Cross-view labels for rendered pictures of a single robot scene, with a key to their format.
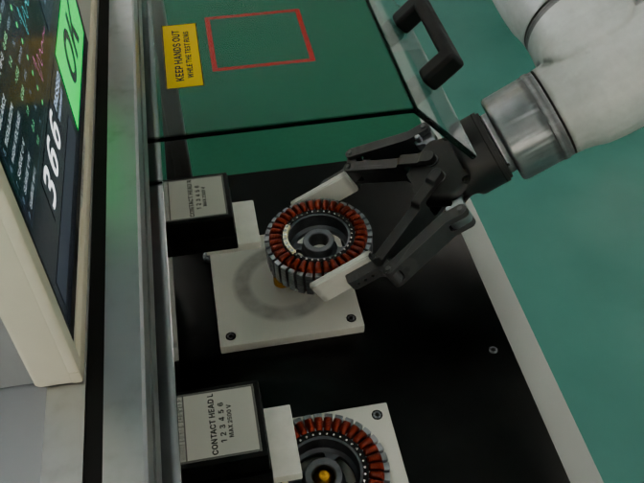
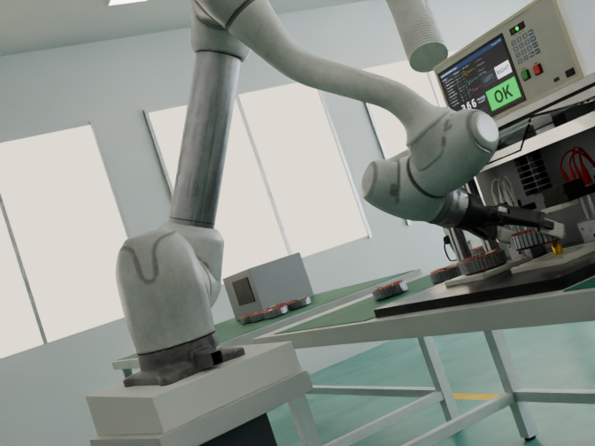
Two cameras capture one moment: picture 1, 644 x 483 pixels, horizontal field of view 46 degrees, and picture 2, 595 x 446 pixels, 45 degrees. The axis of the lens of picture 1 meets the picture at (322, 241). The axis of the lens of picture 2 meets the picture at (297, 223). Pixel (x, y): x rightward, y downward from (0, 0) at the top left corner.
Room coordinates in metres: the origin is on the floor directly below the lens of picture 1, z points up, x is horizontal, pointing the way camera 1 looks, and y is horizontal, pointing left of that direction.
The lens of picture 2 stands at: (1.87, -0.88, 0.94)
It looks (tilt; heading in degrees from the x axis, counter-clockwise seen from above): 3 degrees up; 164
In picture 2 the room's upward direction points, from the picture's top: 19 degrees counter-clockwise
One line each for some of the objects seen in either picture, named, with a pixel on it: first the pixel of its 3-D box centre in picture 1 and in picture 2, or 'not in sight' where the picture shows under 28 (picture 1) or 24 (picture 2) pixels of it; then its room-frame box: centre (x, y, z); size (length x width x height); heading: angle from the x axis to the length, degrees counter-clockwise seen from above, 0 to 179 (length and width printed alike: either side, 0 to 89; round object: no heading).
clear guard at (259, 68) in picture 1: (258, 67); (530, 137); (0.56, 0.06, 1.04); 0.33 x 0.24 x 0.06; 101
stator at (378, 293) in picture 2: not in sight; (390, 289); (-0.29, -0.02, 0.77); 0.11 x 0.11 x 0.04
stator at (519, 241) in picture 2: (318, 244); (537, 236); (0.54, 0.00, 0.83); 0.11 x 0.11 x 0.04
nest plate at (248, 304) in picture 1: (283, 285); (560, 256); (0.53, 0.04, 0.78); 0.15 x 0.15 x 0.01; 11
